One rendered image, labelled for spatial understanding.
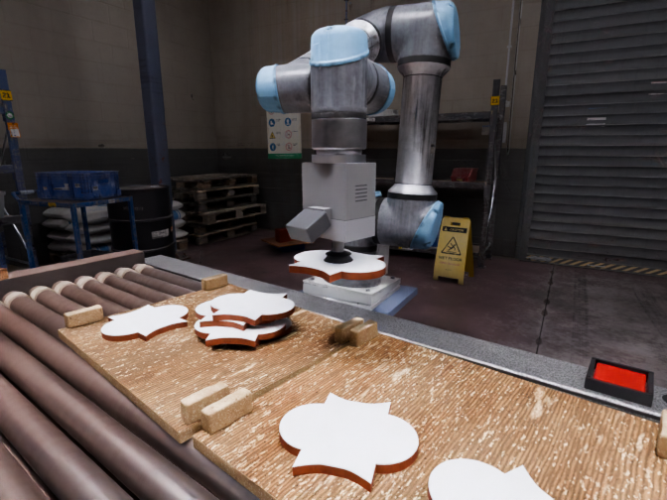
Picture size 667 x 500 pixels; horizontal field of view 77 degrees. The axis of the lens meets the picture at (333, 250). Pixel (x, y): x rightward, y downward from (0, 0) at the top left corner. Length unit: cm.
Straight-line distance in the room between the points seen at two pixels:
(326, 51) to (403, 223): 50
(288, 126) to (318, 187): 573
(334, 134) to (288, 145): 575
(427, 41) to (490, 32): 438
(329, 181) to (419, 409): 31
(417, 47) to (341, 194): 51
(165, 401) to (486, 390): 41
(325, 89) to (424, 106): 45
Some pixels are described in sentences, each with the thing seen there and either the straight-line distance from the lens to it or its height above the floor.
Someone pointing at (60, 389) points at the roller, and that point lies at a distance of 71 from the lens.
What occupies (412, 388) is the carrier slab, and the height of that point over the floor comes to 94.
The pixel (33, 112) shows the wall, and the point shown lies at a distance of 566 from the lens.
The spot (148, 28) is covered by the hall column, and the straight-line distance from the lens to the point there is 511.
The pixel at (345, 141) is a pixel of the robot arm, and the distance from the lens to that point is 56.
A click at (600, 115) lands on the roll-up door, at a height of 157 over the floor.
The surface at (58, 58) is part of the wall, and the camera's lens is 588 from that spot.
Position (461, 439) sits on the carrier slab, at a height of 94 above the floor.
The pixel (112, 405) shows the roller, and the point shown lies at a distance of 66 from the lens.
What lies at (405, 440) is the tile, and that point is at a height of 95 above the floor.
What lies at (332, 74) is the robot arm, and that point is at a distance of 56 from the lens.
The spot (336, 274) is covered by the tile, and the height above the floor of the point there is 108.
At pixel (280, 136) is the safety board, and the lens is 638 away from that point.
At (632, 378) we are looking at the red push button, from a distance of 74.
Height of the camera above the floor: 124
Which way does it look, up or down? 14 degrees down
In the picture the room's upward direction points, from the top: straight up
